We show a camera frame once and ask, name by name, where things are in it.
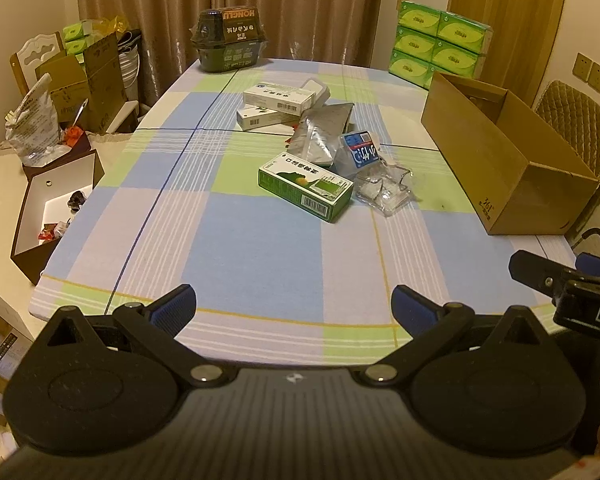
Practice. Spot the brown curtain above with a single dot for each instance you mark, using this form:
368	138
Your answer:
173	33

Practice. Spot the dark green lidded basket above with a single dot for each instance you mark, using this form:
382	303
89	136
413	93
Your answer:
228	38

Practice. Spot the brown hexagonal gift box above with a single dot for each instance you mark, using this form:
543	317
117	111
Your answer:
53	195

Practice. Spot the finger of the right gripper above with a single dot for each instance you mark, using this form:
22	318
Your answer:
588	264
540	274

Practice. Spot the green tissue packs left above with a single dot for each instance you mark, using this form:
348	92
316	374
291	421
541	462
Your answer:
78	37

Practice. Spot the wall switch plates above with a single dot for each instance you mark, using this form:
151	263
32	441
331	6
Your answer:
587	70

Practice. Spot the white bucket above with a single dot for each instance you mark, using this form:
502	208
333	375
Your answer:
129	59

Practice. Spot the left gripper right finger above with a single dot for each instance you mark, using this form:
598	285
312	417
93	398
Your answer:
434	329

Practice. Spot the small white plastic case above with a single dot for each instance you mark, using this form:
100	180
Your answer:
320	91

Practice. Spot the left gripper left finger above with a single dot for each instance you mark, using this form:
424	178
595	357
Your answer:
151	331

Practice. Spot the wooden door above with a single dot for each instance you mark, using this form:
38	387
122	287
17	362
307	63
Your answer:
524	32

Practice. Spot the crumpled plastic bag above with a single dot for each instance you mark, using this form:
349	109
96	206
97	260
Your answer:
32	129

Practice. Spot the brown cardboard box background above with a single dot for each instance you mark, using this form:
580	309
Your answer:
97	82

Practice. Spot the white medicine box bottom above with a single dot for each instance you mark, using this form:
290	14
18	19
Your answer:
251	117

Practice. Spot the open cardboard box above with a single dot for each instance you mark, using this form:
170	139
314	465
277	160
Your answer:
520	175

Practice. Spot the quilted brown chair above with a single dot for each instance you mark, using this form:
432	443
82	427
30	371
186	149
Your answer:
576	117

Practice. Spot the silver foil pouch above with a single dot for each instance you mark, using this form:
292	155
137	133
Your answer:
316	139

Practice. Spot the blue label plastic container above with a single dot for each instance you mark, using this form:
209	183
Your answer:
355	152

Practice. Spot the green tissue pack stack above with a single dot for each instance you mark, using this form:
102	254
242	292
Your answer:
429	40

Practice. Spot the white carved chair back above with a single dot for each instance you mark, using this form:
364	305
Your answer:
34	53

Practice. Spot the checkered tablecloth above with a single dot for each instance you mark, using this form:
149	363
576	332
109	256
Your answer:
182	204

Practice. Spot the green medicine box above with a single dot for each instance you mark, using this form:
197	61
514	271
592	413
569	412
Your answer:
307	186

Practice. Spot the clear plastic packaging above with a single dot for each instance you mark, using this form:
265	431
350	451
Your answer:
385	187

